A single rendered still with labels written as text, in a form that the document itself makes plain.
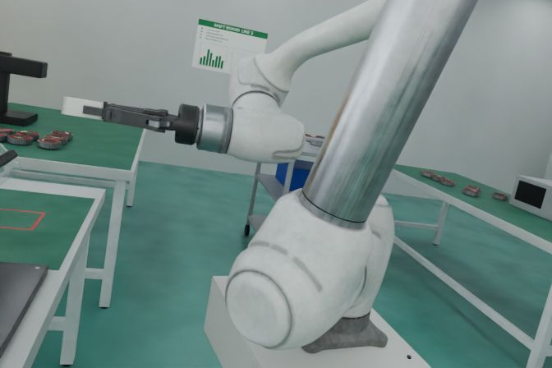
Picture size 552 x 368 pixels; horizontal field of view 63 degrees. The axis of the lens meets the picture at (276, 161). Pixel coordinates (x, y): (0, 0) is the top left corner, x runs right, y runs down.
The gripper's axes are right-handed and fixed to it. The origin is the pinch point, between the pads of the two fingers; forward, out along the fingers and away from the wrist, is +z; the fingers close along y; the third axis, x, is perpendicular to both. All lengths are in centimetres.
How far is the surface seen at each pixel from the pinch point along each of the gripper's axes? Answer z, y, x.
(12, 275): 13.0, 16.8, -41.3
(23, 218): 22, 58, -43
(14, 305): 9.1, 4.3, -41.3
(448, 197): -215, 184, -45
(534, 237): -216, 105, -44
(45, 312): 3.6, 5.9, -43.5
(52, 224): 13, 55, -43
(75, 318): 8, 93, -96
